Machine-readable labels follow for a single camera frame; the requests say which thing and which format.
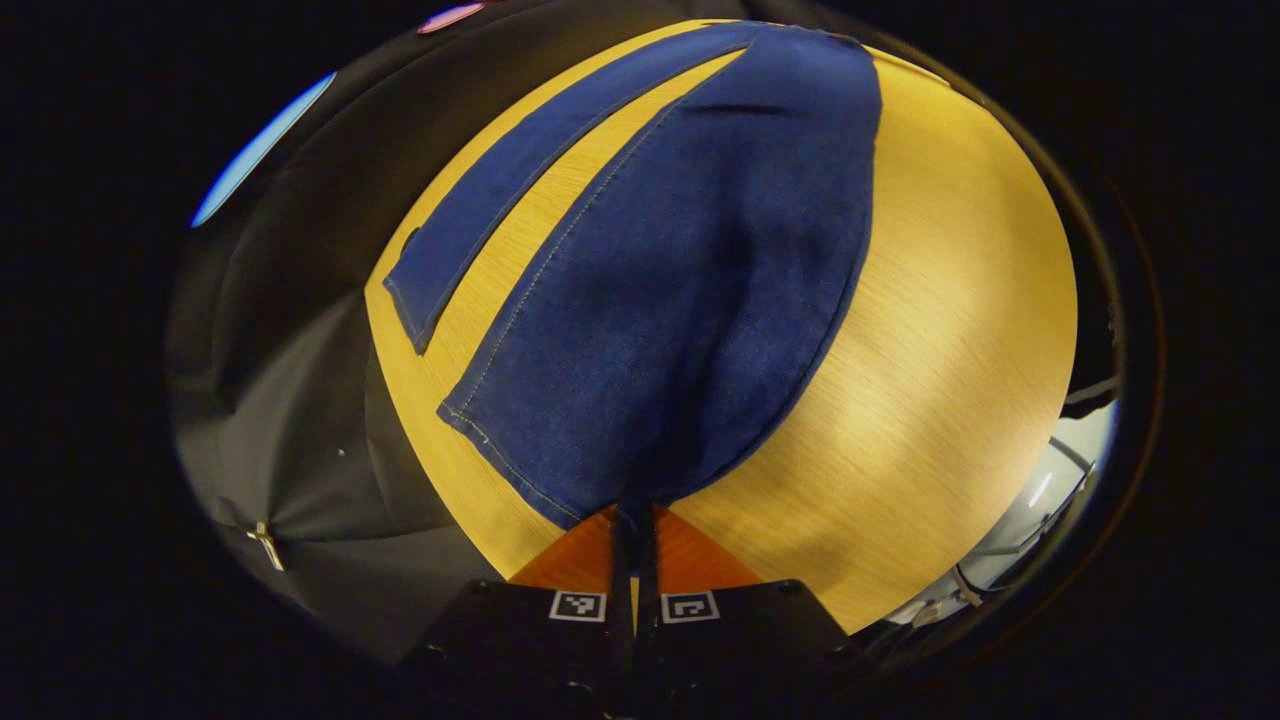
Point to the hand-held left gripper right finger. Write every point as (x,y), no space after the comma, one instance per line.
(760,630)

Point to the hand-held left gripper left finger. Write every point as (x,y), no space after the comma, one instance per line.
(520,630)

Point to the silver cloth clip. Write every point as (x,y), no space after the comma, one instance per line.
(266,546)

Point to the blue denim jeans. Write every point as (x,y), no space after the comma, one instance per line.
(660,300)

